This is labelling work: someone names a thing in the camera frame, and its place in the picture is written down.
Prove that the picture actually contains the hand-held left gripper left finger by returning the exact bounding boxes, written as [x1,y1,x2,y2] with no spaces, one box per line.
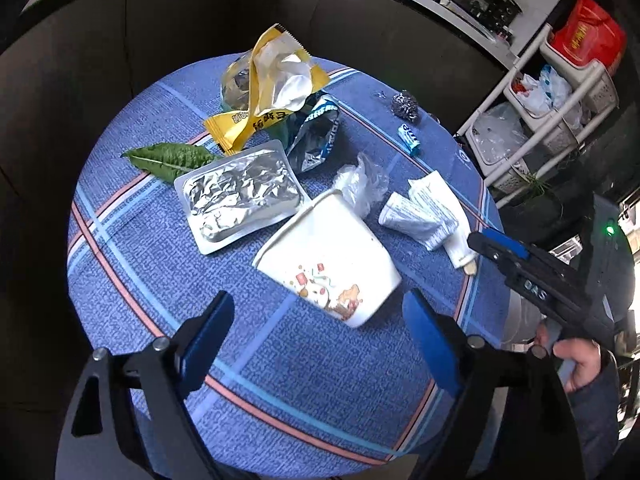
[56,290,236,480]

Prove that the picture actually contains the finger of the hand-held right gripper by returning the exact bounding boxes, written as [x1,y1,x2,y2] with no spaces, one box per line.
[467,232,518,276]
[481,228,532,261]

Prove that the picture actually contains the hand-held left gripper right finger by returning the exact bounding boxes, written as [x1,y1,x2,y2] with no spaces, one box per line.
[402,287,586,480]

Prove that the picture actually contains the white squeezed tube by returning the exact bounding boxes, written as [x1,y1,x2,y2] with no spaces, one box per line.
[407,170,478,276]

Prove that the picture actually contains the blue gum wrapper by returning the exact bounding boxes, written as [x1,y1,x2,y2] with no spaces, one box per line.
[396,124,422,155]

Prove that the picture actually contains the white paper cup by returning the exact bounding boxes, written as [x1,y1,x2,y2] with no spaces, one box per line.
[251,189,403,329]

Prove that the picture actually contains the silver foil pouch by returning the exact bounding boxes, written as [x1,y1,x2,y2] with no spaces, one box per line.
[173,140,307,256]

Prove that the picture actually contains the person's right forearm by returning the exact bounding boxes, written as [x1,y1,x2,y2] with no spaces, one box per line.
[569,350,640,480]

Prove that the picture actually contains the person's right hand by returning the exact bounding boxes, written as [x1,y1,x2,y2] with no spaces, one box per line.
[534,322,608,394]

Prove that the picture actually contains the green plant sprig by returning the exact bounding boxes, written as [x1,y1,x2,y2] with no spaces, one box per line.
[520,172,557,200]

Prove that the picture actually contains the crumpled white printed packet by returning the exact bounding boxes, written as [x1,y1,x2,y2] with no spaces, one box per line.
[378,192,461,252]

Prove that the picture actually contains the blue plaid tablecloth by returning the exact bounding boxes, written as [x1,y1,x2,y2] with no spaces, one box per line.
[66,54,506,478]

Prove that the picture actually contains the clear plastic bags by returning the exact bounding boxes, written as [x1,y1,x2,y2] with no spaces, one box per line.
[472,102,528,166]

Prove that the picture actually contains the clear plastic wrap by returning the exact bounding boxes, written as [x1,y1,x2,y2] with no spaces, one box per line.
[332,152,391,221]

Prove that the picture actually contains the white blue plastic bag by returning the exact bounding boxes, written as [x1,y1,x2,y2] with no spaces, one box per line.
[510,64,573,116]

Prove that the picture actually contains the steel wool scrubber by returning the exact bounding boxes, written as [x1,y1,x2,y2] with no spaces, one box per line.
[390,90,421,122]

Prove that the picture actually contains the white plastic storage rack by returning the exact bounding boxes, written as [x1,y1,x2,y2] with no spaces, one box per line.
[465,22,621,196]

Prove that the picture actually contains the green leaf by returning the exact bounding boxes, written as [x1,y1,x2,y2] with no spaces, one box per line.
[121,142,226,183]

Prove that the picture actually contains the blue silver snack bag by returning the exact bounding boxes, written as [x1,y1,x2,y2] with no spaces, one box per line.
[285,94,343,175]

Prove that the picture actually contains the red bag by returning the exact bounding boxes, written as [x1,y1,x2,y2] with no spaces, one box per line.
[550,0,627,73]

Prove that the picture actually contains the yellow snack bag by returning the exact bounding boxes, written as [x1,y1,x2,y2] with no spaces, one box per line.
[202,24,331,157]

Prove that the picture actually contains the clear green snack bag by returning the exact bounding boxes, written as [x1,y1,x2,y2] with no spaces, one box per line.
[220,52,261,113]

